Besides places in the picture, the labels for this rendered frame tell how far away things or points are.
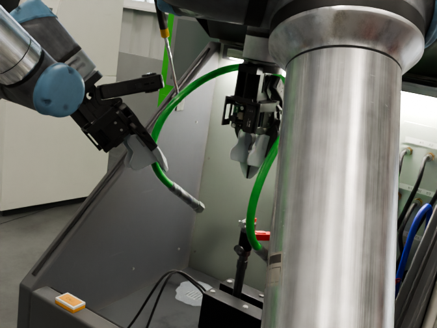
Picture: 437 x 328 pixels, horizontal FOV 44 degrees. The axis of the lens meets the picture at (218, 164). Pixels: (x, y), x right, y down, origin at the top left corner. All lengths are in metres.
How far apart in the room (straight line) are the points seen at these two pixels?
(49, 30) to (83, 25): 2.99
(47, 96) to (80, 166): 3.38
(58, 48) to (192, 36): 3.08
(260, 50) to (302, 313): 0.64
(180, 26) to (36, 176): 1.47
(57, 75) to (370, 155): 0.51
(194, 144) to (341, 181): 1.06
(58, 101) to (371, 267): 0.54
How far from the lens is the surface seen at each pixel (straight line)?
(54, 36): 0.94
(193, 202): 1.06
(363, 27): 0.39
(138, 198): 1.28
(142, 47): 5.92
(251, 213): 0.87
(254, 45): 0.93
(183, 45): 4.03
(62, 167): 4.05
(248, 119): 0.92
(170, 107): 0.98
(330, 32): 0.39
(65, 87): 0.78
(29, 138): 3.85
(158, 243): 1.40
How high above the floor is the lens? 1.51
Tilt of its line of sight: 15 degrees down
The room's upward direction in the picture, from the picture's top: 9 degrees clockwise
